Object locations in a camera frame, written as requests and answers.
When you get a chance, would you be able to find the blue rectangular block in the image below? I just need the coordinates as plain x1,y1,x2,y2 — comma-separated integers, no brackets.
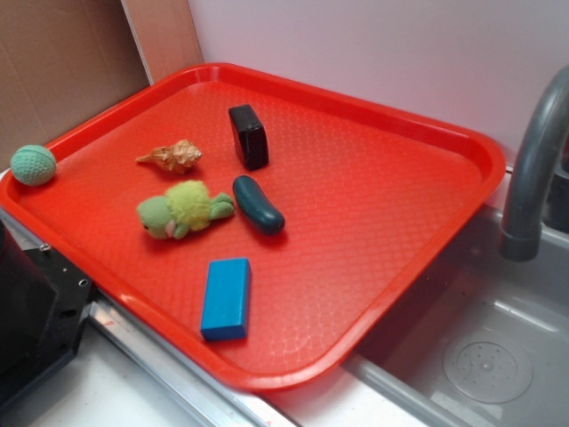
200,258,252,342

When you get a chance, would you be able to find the black rectangular block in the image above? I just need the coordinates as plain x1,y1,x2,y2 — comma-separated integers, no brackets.
228,104,269,171

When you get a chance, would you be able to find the dark green toy cucumber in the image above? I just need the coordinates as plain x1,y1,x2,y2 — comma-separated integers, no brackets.
232,175,285,236

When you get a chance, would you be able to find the red plastic tray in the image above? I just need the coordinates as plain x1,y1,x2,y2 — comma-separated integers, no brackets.
1,64,506,391

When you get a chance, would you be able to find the green plush turtle toy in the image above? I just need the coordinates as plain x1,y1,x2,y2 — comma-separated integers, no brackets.
136,180,235,240

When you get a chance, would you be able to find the tan seashell toy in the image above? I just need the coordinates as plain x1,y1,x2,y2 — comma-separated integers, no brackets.
135,140,203,175

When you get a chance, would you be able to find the grey toy faucet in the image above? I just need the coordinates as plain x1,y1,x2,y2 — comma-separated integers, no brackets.
499,67,568,262

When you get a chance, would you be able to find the grey toy sink basin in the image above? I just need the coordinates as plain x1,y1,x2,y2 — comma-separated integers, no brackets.
268,187,568,426

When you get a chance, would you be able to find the green textured ball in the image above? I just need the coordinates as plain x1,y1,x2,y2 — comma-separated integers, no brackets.
10,145,57,187

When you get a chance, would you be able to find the brown cardboard panel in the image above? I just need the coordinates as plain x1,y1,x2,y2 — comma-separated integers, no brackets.
1,1,203,169

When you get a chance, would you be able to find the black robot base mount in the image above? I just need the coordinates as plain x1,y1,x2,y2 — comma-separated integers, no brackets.
1,225,94,411

